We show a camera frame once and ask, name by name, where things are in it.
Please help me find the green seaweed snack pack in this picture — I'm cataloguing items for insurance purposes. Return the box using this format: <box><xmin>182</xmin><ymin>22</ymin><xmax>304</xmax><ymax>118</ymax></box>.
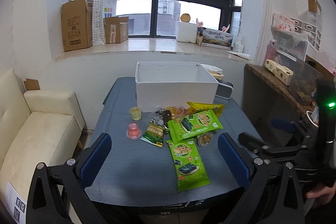
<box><xmin>168</xmin><ymin>110</ymin><xmax>223</xmax><ymax>143</ymax></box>
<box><xmin>166</xmin><ymin>139</ymin><xmax>210</xmax><ymax>192</ymax></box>

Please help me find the yellow snack bag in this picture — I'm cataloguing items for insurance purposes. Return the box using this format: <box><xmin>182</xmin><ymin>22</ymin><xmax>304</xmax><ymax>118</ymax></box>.
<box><xmin>187</xmin><ymin>102</ymin><xmax>225</xmax><ymax>118</ymax></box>

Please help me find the green seaweed snack pack front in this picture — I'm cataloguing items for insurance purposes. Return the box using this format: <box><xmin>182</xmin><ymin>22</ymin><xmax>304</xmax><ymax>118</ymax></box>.
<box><xmin>166</xmin><ymin>139</ymin><xmax>210</xmax><ymax>192</ymax></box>

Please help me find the person's right hand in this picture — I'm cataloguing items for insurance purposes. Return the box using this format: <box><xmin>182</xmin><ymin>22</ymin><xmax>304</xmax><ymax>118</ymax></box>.
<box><xmin>306</xmin><ymin>185</ymin><xmax>335</xmax><ymax>206</ymax></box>

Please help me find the wooden side shelf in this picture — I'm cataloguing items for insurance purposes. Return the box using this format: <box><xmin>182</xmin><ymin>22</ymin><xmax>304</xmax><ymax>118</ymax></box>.
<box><xmin>242</xmin><ymin>64</ymin><xmax>311</xmax><ymax>136</ymax></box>

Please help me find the brown jelly cup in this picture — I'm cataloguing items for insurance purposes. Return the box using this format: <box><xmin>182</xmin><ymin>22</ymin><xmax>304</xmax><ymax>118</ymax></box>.
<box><xmin>197</xmin><ymin>132</ymin><xmax>213</xmax><ymax>146</ymax></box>

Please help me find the beige patterned tea box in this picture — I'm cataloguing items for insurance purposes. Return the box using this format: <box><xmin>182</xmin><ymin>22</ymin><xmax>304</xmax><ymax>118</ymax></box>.
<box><xmin>264</xmin><ymin>59</ymin><xmax>293</xmax><ymax>86</ymax></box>

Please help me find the clear plastic container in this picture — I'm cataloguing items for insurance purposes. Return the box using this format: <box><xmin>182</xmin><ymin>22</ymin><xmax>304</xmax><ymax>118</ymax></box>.
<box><xmin>288</xmin><ymin>59</ymin><xmax>323</xmax><ymax>106</ymax></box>

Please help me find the pink bottle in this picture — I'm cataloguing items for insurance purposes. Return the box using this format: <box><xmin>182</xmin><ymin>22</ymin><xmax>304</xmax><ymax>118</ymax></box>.
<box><xmin>264</xmin><ymin>39</ymin><xmax>277</xmax><ymax>64</ymax></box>

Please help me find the cream leather sofa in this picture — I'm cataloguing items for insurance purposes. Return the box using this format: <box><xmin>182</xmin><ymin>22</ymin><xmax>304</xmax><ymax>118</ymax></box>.
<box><xmin>1</xmin><ymin>69</ymin><xmax>85</xmax><ymax>223</ymax></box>

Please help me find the white spray bottle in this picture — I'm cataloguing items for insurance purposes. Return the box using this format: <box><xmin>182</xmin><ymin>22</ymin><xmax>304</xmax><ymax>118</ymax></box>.
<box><xmin>233</xmin><ymin>34</ymin><xmax>244</xmax><ymax>53</ymax></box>

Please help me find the dark wrapped snack pile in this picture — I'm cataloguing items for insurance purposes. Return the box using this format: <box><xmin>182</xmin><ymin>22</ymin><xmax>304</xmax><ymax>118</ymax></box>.
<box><xmin>149</xmin><ymin>106</ymin><xmax>187</xmax><ymax>133</ymax></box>

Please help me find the white drawer organizer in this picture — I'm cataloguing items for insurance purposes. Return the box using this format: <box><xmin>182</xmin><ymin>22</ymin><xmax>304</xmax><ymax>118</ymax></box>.
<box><xmin>270</xmin><ymin>12</ymin><xmax>322</xmax><ymax>62</ymax></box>

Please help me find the dark green snack packet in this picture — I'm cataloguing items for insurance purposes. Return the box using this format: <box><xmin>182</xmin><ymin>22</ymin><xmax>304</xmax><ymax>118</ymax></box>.
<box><xmin>140</xmin><ymin>123</ymin><xmax>165</xmax><ymax>148</ymax></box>

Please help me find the blue table cloth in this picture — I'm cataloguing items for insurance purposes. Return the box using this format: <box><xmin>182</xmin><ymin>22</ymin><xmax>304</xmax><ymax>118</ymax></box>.
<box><xmin>85</xmin><ymin>77</ymin><xmax>260</xmax><ymax>206</ymax></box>

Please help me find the printed long carton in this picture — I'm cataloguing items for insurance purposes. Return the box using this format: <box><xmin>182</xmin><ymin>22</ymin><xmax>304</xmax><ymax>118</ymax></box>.
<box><xmin>202</xmin><ymin>28</ymin><xmax>233</xmax><ymax>50</ymax></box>

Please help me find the white storage box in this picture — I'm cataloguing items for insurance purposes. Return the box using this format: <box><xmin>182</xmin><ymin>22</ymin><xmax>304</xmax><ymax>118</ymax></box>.
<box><xmin>135</xmin><ymin>61</ymin><xmax>218</xmax><ymax>113</ymax></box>

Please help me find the pink jelly cup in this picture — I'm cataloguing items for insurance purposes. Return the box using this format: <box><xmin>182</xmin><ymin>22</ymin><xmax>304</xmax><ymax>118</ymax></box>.
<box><xmin>126</xmin><ymin>123</ymin><xmax>142</xmax><ymax>139</ymax></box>

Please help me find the yellow jelly cup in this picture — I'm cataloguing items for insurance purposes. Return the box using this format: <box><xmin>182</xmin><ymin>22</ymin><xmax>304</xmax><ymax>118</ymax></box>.
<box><xmin>129</xmin><ymin>107</ymin><xmax>142</xmax><ymax>121</ymax></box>

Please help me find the cardboard piece behind sofa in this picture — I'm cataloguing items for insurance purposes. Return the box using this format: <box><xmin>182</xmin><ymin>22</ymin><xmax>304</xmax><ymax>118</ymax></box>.
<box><xmin>23</xmin><ymin>79</ymin><xmax>41</xmax><ymax>91</ymax></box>

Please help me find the white foam box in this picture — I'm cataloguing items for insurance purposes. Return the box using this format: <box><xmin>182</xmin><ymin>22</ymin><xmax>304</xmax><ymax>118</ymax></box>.
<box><xmin>176</xmin><ymin>22</ymin><xmax>198</xmax><ymax>44</ymax></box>

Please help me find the orange round fruit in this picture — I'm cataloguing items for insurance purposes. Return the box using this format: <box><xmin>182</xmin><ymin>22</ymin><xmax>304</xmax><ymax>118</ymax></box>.
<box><xmin>180</xmin><ymin>13</ymin><xmax>191</xmax><ymax>23</ymax></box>

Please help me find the small open cardboard box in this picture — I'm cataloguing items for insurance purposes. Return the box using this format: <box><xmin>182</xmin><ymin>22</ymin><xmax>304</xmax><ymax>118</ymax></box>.
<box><xmin>104</xmin><ymin>16</ymin><xmax>129</xmax><ymax>44</ymax></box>

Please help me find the tall cardboard box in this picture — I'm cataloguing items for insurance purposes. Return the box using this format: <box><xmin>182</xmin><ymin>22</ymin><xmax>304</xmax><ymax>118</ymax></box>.
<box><xmin>61</xmin><ymin>0</ymin><xmax>93</xmax><ymax>52</ymax></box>

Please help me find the white patterned paper bag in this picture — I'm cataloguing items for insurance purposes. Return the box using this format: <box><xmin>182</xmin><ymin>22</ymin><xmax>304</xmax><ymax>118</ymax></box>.
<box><xmin>92</xmin><ymin>0</ymin><xmax>117</xmax><ymax>46</ymax></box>

